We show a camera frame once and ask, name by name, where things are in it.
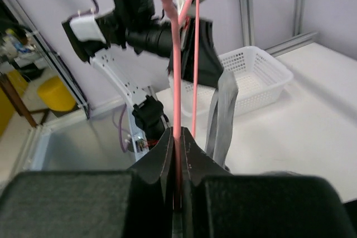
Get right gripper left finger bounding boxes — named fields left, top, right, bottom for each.
left=127, top=127, right=175, bottom=213

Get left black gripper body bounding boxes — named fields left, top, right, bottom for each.
left=180, top=17, right=224, bottom=88

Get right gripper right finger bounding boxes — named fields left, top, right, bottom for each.
left=181, top=127, right=233, bottom=213

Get grey tank top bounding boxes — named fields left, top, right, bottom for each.
left=205, top=71, right=239, bottom=168

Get pink hanger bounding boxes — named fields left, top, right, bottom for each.
left=161, top=0, right=200, bottom=212

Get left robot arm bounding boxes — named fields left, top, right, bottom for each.
left=62, top=0, right=224, bottom=149

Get white plastic basket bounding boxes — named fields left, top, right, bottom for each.
left=181, top=46, right=293, bottom=117

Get yellow stool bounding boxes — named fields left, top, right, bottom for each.
left=37, top=76, right=76, bottom=112

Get aluminium frame posts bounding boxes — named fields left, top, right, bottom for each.
left=239, top=0, right=319, bottom=56

